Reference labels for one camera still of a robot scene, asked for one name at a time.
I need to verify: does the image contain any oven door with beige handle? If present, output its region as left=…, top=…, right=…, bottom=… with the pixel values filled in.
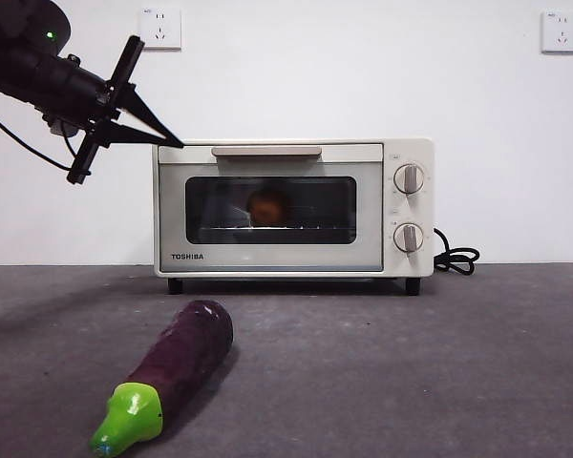
left=157, top=143, right=386, bottom=275

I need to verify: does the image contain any white wall socket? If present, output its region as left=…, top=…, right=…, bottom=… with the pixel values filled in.
left=540, top=11, right=573, bottom=55
left=139, top=7, right=182, bottom=52

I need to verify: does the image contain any purple toy eggplant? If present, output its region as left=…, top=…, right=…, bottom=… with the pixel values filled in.
left=89, top=299, right=235, bottom=457

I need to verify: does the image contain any beige oven knob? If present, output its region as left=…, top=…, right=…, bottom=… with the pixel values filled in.
left=393, top=221, right=425, bottom=254
left=393, top=163, right=425, bottom=196

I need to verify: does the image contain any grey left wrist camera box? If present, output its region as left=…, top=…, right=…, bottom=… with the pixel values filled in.
left=40, top=113, right=80, bottom=139

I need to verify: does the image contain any black oven power cable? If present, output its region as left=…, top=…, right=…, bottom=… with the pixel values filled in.
left=432, top=227, right=481, bottom=278

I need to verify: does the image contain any brown potato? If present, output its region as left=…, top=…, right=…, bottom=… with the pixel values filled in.
left=245, top=188, right=290, bottom=227

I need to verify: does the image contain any white toaster oven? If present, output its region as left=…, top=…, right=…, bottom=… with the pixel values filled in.
left=151, top=137, right=435, bottom=297

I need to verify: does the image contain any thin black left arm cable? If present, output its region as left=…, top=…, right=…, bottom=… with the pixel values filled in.
left=0, top=108, right=77, bottom=174

